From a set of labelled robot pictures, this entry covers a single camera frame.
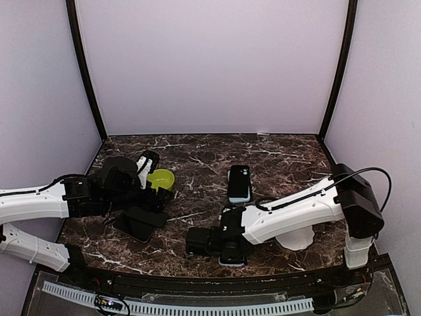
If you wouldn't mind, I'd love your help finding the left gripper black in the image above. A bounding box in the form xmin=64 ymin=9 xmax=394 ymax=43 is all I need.
xmin=103 ymin=181 xmax=173 ymax=214

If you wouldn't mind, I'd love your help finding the lavender phone case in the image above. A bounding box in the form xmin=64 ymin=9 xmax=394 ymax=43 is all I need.
xmin=218 ymin=257 xmax=247 ymax=267

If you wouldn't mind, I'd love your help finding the dark screen phone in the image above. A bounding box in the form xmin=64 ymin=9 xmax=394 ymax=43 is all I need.
xmin=112 ymin=215 xmax=155 ymax=243

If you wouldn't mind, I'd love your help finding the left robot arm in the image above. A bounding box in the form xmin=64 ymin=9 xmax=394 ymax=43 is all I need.
xmin=1 ymin=155 xmax=173 ymax=287

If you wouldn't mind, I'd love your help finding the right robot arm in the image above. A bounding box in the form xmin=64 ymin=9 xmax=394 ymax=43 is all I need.
xmin=186 ymin=163 xmax=385 ymax=286

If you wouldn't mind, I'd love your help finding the black phone case left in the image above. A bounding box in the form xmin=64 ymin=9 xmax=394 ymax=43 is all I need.
xmin=125 ymin=207 xmax=169 ymax=228

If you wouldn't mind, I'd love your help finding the black phone case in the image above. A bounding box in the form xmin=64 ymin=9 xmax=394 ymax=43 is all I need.
xmin=125 ymin=207 xmax=169 ymax=228
xmin=228 ymin=165 xmax=251 ymax=197

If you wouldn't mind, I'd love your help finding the light blue phone case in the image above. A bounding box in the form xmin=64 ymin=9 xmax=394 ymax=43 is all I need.
xmin=228 ymin=185 xmax=253 ymax=203

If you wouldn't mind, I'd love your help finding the black phone case centre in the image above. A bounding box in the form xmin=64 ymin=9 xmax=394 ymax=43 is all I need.
xmin=228 ymin=165 xmax=251 ymax=197

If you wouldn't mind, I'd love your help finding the green bowl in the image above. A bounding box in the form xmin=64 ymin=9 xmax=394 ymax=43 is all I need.
xmin=147 ymin=169 xmax=175 ymax=191

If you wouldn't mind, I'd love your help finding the white scalloped dish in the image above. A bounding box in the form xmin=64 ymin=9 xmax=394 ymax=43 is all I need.
xmin=275 ymin=226 xmax=315 ymax=251

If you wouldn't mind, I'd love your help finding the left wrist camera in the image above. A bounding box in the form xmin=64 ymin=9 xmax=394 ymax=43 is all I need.
xmin=136 ymin=150 xmax=160 ymax=190

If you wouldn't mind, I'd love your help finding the black front rail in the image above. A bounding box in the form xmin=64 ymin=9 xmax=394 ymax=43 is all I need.
xmin=36 ymin=255 xmax=392 ymax=299

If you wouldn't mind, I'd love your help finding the white cable duct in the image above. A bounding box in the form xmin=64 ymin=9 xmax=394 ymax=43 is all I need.
xmin=41 ymin=281 xmax=314 ymax=315

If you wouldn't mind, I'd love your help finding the left black frame post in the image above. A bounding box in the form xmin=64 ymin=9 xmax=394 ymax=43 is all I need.
xmin=65 ymin=0 xmax=108 ymax=142

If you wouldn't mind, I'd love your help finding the black frame post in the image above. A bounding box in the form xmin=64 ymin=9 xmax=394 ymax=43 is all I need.
xmin=317 ymin=0 xmax=359 ymax=143
xmin=65 ymin=0 xmax=108 ymax=142

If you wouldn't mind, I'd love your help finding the right black frame post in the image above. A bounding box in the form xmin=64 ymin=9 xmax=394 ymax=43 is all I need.
xmin=317 ymin=0 xmax=359 ymax=143

